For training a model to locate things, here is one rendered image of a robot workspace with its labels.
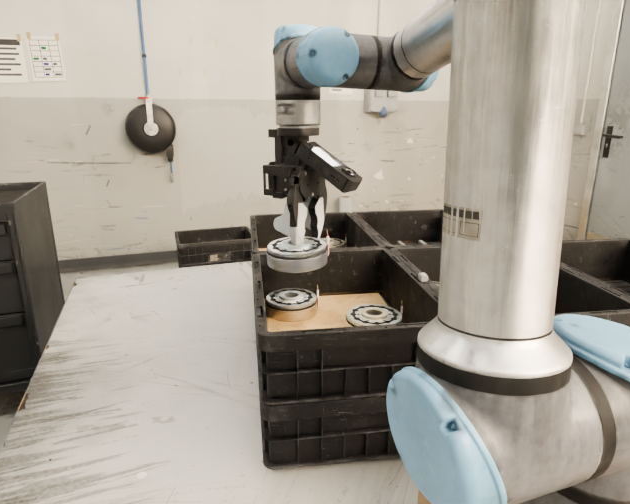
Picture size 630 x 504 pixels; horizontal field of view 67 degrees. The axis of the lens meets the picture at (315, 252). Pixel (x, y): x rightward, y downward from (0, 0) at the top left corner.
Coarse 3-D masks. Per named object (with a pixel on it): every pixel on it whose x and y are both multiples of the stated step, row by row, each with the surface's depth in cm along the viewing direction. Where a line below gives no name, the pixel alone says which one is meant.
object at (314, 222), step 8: (312, 200) 84; (320, 200) 84; (312, 208) 83; (320, 208) 84; (312, 216) 85; (320, 216) 85; (312, 224) 85; (320, 224) 85; (312, 232) 86; (320, 232) 86
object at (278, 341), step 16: (256, 256) 99; (256, 272) 89; (256, 288) 81; (256, 304) 74; (256, 320) 69; (272, 336) 64; (288, 336) 64; (304, 336) 64; (320, 336) 65; (336, 336) 65; (352, 336) 66; (368, 336) 66; (384, 336) 66; (400, 336) 67; (416, 336) 67
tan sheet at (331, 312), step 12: (264, 300) 102; (324, 300) 102; (336, 300) 102; (348, 300) 102; (360, 300) 102; (372, 300) 102; (324, 312) 96; (336, 312) 96; (276, 324) 91; (288, 324) 91; (300, 324) 91; (312, 324) 91; (324, 324) 91; (336, 324) 91
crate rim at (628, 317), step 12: (396, 252) 102; (408, 264) 94; (576, 276) 87; (432, 288) 81; (600, 288) 81; (624, 300) 76; (576, 312) 71; (588, 312) 71; (600, 312) 72; (612, 312) 71; (624, 312) 71; (624, 324) 72
